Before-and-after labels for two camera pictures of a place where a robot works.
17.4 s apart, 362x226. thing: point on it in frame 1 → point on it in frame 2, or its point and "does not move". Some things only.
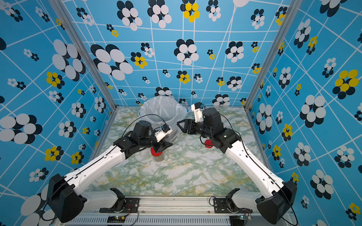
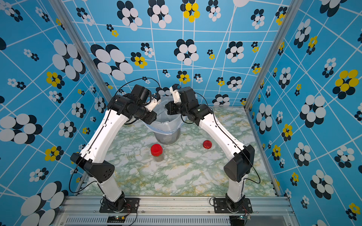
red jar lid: (209, 142) does not move
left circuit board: (116, 219) does not move
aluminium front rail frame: (172, 212) does not move
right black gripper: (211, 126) → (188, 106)
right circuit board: (239, 220) does not move
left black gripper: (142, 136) → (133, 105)
